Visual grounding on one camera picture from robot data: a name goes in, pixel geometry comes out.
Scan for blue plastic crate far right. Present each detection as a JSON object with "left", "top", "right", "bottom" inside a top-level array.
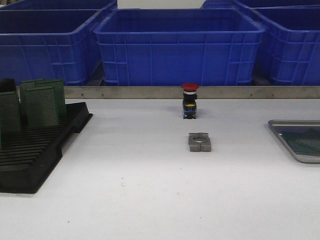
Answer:
[{"left": 201, "top": 0, "right": 320, "bottom": 9}]

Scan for green circuit board left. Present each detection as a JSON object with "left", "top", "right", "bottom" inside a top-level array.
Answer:
[{"left": 0, "top": 91, "right": 22, "bottom": 149}]

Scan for green circuit board rear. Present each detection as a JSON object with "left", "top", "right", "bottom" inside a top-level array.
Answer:
[{"left": 20, "top": 78, "right": 45, "bottom": 122}]

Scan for blue plastic crate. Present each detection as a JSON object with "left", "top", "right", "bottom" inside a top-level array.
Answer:
[
  {"left": 249, "top": 6, "right": 320, "bottom": 86},
  {"left": 94, "top": 9, "right": 264, "bottom": 87},
  {"left": 201, "top": 0, "right": 320, "bottom": 9},
  {"left": 0, "top": 9, "right": 102, "bottom": 86}
]

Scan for blue crate far back left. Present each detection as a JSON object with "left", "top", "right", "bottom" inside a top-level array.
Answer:
[{"left": 0, "top": 0, "right": 118, "bottom": 10}]

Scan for silver metal tray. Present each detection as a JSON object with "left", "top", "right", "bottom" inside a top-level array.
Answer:
[{"left": 268, "top": 120, "right": 320, "bottom": 164}]

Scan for grey metal clamp block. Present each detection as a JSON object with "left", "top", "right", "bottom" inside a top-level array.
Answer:
[{"left": 188, "top": 132, "right": 212, "bottom": 152}]

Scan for blue plastic crate centre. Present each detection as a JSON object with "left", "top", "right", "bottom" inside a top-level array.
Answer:
[{"left": 94, "top": 9, "right": 264, "bottom": 87}]

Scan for blue plastic crate left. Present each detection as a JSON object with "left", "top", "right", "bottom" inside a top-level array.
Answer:
[{"left": 0, "top": 9, "right": 102, "bottom": 86}]

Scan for black slotted board rack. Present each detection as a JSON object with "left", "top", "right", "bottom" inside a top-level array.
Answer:
[{"left": 0, "top": 77, "right": 94, "bottom": 195}]

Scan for green circuit board back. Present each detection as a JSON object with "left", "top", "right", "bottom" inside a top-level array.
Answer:
[{"left": 35, "top": 79, "right": 67, "bottom": 117}]

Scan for green circuit board middle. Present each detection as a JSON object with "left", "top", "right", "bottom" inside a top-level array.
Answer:
[{"left": 25, "top": 86, "right": 60, "bottom": 128}]

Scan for green perforated circuit board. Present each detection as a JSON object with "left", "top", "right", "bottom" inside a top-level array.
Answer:
[{"left": 281, "top": 128, "right": 320, "bottom": 156}]

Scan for red emergency stop button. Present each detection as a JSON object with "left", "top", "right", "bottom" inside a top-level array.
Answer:
[{"left": 181, "top": 83, "right": 199, "bottom": 119}]

